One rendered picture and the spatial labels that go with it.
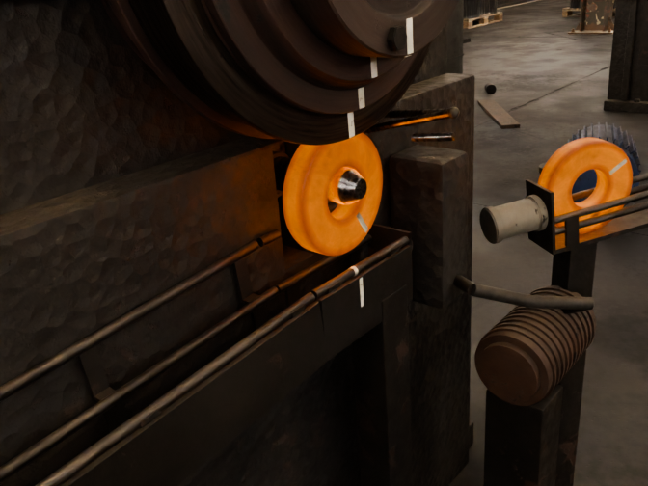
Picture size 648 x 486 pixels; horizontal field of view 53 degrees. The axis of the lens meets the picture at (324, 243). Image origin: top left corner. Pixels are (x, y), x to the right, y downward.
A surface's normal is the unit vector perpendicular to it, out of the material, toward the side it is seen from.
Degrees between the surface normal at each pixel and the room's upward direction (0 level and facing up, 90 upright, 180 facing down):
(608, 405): 0
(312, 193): 90
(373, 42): 90
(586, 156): 90
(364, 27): 90
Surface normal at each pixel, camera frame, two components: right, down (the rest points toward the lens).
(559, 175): 0.23, 0.37
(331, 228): 0.76, 0.21
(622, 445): -0.07, -0.91
